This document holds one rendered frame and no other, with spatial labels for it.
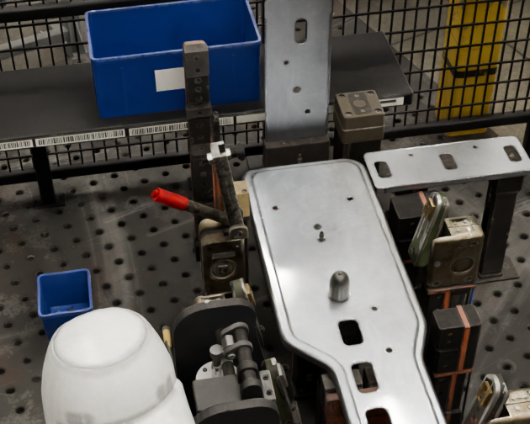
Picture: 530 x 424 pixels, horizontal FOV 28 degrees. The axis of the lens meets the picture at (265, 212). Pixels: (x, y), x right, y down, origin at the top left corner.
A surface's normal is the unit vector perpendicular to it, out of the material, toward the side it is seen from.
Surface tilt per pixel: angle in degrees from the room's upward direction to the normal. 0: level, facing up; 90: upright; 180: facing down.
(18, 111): 0
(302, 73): 90
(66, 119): 0
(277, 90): 90
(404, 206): 0
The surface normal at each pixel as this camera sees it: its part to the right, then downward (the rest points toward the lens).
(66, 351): -0.31, -0.64
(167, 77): 0.19, 0.66
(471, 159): 0.00, -0.74
